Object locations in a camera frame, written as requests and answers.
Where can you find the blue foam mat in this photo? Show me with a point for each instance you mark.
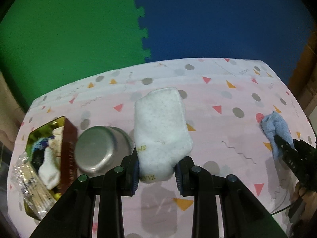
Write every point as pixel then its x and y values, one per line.
pixel 223 19

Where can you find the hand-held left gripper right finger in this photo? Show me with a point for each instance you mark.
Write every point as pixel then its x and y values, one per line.
pixel 178 178

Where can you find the blue and black snack packet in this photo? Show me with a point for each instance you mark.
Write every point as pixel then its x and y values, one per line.
pixel 39 145

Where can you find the white fluffy sock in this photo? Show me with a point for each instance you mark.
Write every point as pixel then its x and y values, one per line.
pixel 161 129

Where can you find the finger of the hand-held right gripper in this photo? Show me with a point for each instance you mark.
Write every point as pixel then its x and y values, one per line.
pixel 282 147
pixel 301 146

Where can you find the white sock with red stripes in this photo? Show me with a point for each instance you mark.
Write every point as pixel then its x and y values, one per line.
pixel 49 171

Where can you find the green foam mat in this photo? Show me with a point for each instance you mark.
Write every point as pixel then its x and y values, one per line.
pixel 69 29

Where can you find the cardboard box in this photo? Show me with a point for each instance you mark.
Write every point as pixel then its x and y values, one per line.
pixel 307 79

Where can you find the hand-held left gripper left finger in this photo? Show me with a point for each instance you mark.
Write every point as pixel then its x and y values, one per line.
pixel 135 176

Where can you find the light blue cloth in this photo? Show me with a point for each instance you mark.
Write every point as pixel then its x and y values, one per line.
pixel 275 124

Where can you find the clear bag of wooden sticks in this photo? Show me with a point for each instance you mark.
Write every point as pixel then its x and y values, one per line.
pixel 32 188

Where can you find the gold tin box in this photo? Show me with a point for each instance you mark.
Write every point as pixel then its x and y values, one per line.
pixel 69 148

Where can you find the cream scrunchie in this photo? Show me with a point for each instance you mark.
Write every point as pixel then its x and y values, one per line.
pixel 57 136

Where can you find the person's right hand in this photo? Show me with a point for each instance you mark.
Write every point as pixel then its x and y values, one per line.
pixel 308 198

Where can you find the stainless steel bowl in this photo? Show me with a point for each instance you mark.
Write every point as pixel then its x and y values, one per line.
pixel 101 146

